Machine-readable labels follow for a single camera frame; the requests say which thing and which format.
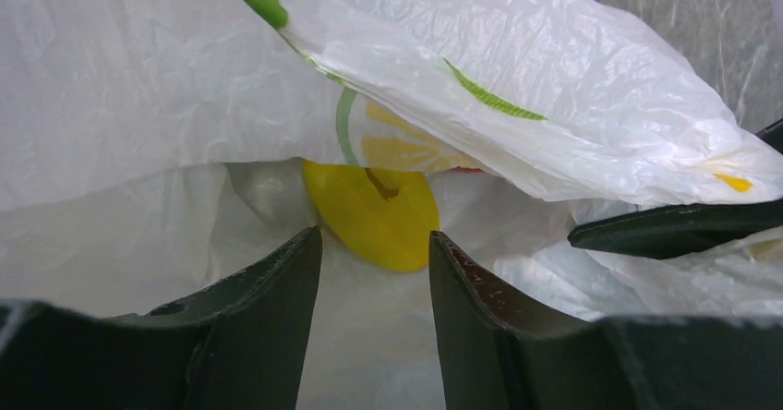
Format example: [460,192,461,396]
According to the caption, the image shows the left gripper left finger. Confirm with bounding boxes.
[1,227,322,409]

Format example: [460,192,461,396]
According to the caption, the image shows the white printed plastic bag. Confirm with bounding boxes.
[1,0,782,409]

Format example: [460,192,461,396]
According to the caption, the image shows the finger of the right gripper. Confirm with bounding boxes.
[568,199,782,260]
[757,119,783,153]

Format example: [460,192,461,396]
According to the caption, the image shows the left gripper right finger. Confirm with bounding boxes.
[429,232,782,409]

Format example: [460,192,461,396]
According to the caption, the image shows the yellow fake fruit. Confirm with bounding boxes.
[303,161,440,272]

